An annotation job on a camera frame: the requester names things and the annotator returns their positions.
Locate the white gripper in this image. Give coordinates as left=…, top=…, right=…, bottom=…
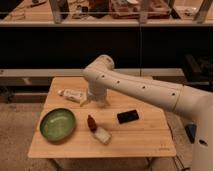
left=80, top=82, right=110, bottom=108

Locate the green ceramic bowl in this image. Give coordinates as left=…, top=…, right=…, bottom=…
left=39, top=108, right=76, bottom=142

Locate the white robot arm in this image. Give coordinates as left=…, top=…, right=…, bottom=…
left=83, top=55, right=213, bottom=171

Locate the white tube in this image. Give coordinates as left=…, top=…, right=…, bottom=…
left=58, top=89, right=86, bottom=103

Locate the black smartphone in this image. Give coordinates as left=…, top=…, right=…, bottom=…
left=117, top=110, right=139, bottom=124

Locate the small wooden table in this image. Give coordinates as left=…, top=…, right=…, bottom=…
left=28, top=77, right=176, bottom=158

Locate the red tray on shelf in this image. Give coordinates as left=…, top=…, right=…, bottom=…
left=109, top=0, right=171, bottom=19

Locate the blue box on floor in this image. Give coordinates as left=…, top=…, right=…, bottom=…
left=185, top=123, right=196, bottom=143

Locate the long wooden shelf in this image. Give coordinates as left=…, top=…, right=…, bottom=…
left=0, top=0, right=213, bottom=28

